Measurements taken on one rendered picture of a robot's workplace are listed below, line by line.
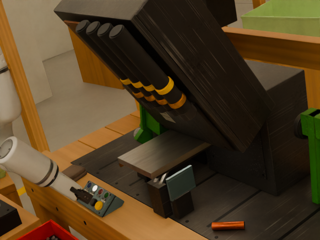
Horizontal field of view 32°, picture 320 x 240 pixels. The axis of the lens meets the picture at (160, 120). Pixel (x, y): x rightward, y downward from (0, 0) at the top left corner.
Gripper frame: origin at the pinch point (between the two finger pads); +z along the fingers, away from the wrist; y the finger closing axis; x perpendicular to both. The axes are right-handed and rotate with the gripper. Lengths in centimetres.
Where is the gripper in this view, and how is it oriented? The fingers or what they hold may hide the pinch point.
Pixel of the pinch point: (85, 196)
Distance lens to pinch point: 172.2
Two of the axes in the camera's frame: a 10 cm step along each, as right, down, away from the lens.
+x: 5.1, -8.4, 1.8
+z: 6.0, 5.0, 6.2
